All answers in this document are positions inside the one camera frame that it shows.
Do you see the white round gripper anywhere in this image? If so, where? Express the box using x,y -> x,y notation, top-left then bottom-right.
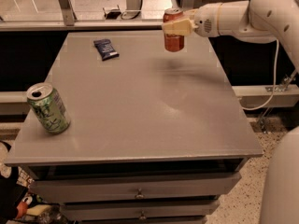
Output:
162,3 -> 221,37

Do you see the red coke can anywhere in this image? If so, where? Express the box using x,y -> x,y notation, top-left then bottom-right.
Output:
163,8 -> 184,52

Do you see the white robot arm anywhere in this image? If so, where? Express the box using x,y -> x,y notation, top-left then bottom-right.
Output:
162,0 -> 299,224

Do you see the blue rxbar blueberry wrapper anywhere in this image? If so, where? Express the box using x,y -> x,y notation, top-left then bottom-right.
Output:
93,39 -> 120,61

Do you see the green soda can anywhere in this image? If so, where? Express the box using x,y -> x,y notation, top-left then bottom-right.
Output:
26,82 -> 70,134

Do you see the metal window railing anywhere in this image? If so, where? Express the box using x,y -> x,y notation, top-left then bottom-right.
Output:
0,0 -> 200,33

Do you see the grey top drawer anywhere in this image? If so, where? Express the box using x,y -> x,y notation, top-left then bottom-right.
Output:
30,172 -> 241,203

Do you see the grey drawer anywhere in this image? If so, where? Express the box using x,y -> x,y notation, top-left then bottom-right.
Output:
61,200 -> 220,221
30,172 -> 241,203

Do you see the grey middle drawer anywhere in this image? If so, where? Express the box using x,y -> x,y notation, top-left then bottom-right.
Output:
61,200 -> 220,221

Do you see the clutter bag on floor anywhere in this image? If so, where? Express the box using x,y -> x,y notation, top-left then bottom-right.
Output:
0,140 -> 60,224

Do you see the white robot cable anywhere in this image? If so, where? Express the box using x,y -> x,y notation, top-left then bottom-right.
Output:
241,39 -> 279,112

